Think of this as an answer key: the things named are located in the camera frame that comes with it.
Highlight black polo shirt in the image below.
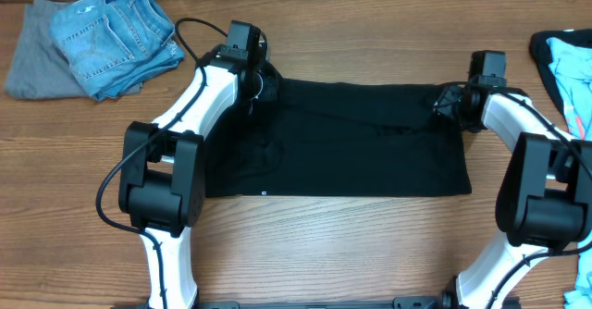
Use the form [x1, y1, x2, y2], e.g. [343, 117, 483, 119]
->
[205, 80, 472, 198]

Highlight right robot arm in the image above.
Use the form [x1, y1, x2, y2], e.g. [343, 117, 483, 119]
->
[433, 81, 591, 308]

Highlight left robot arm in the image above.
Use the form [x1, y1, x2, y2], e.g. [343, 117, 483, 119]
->
[116, 44, 268, 308]

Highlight black garment under blue shirt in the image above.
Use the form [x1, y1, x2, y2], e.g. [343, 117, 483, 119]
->
[529, 29, 591, 114]

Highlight light blue t-shirt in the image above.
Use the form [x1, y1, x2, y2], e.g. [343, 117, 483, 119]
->
[547, 37, 591, 309]

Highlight folded blue denim jeans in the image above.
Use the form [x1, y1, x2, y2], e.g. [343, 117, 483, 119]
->
[49, 0, 184, 101]

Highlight folded grey garment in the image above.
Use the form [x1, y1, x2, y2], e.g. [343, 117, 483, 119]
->
[5, 0, 142, 99]

